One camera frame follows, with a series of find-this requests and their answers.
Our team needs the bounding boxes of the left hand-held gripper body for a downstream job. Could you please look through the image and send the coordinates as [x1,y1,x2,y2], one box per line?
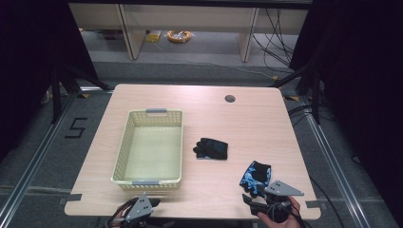
[122,192,156,228]

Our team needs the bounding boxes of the black metal stand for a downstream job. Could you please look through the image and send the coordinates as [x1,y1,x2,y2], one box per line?
[50,61,112,124]
[269,61,321,125]

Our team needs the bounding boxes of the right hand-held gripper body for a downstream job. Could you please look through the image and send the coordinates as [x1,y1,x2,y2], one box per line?
[249,180,305,224]

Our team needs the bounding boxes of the black cables beside stand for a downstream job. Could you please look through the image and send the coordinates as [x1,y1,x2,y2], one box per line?
[286,104,334,128]

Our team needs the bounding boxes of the gray tape strip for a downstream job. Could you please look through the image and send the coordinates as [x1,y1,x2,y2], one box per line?
[59,193,84,205]
[305,199,322,210]

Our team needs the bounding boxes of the aluminium floor rail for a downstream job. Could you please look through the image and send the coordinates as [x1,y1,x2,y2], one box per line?
[298,94,369,228]
[0,91,79,222]

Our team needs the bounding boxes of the person's left hand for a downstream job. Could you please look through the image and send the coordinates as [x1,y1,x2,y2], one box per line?
[112,204,128,226]

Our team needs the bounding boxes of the black floor cable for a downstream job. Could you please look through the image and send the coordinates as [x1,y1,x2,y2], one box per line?
[307,174,347,228]

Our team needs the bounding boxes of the blue and black glove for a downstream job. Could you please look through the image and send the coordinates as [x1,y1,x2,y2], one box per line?
[239,161,273,199]

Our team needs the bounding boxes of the bundle of black cables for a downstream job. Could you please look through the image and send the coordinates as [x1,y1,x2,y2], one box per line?
[251,8,297,71]

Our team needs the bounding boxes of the person's right hand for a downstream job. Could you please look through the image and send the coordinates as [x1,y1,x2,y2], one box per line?
[257,195,301,228]

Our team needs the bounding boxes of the yellow packet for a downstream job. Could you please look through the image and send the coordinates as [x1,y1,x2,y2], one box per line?
[144,30,163,44]

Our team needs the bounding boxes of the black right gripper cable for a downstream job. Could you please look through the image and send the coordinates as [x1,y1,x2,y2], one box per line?
[266,201,308,228]

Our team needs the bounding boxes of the white background desk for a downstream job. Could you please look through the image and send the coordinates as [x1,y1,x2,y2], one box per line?
[67,2,309,64]

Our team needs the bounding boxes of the yellow coiled cable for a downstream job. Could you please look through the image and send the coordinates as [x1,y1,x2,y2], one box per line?
[166,29,193,44]

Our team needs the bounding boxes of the yellow plastic basket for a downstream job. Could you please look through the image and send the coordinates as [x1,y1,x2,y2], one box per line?
[110,107,184,192]

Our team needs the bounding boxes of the black curtain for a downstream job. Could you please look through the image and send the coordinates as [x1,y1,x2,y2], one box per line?
[288,0,403,219]
[0,0,99,162]

